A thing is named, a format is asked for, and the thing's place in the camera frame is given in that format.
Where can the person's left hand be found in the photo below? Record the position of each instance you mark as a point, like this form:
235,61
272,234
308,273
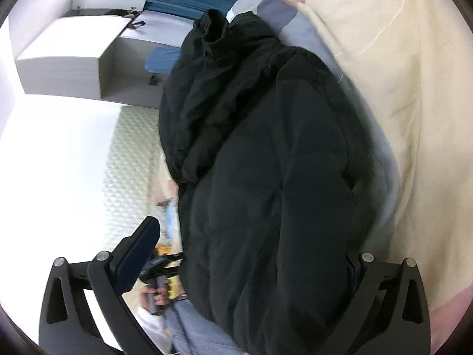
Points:
162,296

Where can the cream padded headboard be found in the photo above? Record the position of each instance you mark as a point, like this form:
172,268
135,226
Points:
133,155

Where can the person's white top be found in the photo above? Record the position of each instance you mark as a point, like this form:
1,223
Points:
151,325

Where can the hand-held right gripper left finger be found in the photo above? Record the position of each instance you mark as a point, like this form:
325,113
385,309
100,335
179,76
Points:
136,257

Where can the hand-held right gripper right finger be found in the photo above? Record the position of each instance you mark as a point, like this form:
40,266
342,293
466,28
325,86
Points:
366,279

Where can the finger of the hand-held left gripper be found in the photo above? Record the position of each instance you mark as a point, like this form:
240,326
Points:
175,257

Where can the blue curtain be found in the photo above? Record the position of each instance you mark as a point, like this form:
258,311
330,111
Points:
184,5

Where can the patchwork bed sheet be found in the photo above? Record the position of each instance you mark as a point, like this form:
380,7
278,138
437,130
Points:
406,118

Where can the person's blue jeans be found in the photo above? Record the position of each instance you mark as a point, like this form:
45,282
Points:
199,332

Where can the light blue pillow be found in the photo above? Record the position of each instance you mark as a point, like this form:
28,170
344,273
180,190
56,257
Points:
172,222

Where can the blue chair cover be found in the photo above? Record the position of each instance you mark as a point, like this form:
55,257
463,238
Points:
162,59

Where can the yellow pillow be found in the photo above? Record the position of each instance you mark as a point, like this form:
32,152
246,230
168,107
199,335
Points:
164,250

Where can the black wall plug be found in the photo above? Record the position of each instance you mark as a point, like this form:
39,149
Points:
152,80

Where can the black puffer jacket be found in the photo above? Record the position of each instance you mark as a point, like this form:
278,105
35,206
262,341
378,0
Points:
266,192

